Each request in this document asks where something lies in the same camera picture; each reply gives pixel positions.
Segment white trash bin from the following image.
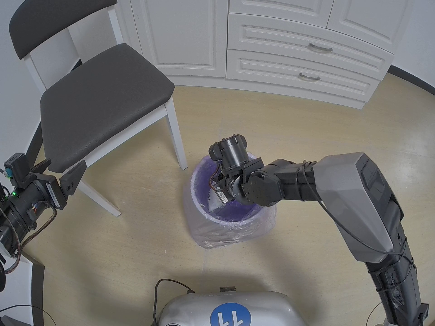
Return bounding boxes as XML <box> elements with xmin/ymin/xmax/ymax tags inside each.
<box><xmin>190</xmin><ymin>153</ymin><xmax>272</xmax><ymax>224</ymax></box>

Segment white chair dark grey seat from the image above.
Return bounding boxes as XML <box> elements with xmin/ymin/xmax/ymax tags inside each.
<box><xmin>8</xmin><ymin>0</ymin><xmax>188</xmax><ymax>217</ymax></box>

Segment thin black cable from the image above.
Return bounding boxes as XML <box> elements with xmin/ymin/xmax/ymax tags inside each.
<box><xmin>368</xmin><ymin>300</ymin><xmax>385</xmax><ymax>326</ymax></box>
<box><xmin>0</xmin><ymin>304</ymin><xmax>52</xmax><ymax>326</ymax></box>

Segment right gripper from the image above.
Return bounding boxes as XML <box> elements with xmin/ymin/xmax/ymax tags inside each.
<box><xmin>212</xmin><ymin>177</ymin><xmax>247</xmax><ymax>204</ymax></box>

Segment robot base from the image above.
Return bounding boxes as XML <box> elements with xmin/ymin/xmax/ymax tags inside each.
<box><xmin>160</xmin><ymin>287</ymin><xmax>308</xmax><ymax>326</ymax></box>

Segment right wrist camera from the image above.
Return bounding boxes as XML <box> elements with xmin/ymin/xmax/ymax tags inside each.
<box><xmin>208</xmin><ymin>142</ymin><xmax>224</xmax><ymax>162</ymax></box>

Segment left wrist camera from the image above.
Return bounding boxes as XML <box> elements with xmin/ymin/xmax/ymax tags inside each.
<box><xmin>3</xmin><ymin>153</ymin><xmax>33</xmax><ymax>189</ymax></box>

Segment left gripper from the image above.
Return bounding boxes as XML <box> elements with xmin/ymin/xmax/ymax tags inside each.
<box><xmin>7</xmin><ymin>159</ymin><xmax>87</xmax><ymax>232</ymax></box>

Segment white paper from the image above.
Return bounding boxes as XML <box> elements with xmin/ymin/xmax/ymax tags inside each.
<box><xmin>208</xmin><ymin>196</ymin><xmax>227</xmax><ymax>212</ymax></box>

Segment purple plastic bag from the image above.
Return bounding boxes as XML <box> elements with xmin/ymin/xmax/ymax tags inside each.
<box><xmin>183</xmin><ymin>151</ymin><xmax>277</xmax><ymax>250</ymax></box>

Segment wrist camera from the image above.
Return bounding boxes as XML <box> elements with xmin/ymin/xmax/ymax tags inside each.
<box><xmin>208</xmin><ymin>142</ymin><xmax>224</xmax><ymax>162</ymax></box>
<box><xmin>3</xmin><ymin>153</ymin><xmax>33</xmax><ymax>189</ymax></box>

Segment white wardrobe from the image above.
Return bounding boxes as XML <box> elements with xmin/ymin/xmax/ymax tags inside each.
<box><xmin>114</xmin><ymin>0</ymin><xmax>418</xmax><ymax>109</ymax></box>

